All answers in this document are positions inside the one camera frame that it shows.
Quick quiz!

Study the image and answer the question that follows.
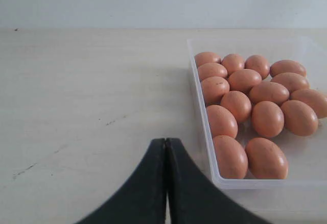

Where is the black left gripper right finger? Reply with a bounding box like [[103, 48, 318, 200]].
[[166, 138, 268, 223]]

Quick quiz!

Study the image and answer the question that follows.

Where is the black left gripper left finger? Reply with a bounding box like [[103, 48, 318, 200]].
[[78, 138, 167, 223]]

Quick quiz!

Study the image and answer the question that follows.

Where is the brown egg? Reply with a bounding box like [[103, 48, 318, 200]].
[[206, 105, 238, 139], [228, 69, 262, 94], [245, 55, 270, 80], [281, 100, 318, 137], [270, 60, 307, 77], [194, 52, 221, 67], [222, 54, 245, 76], [201, 77, 230, 106], [271, 72, 310, 93], [290, 89, 326, 119], [251, 101, 284, 138], [213, 135, 248, 179], [245, 137, 289, 180], [220, 91, 252, 123], [197, 62, 228, 81], [249, 82, 290, 106]]

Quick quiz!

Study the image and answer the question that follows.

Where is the clear plastic tray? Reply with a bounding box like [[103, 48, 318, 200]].
[[188, 36, 326, 189]]

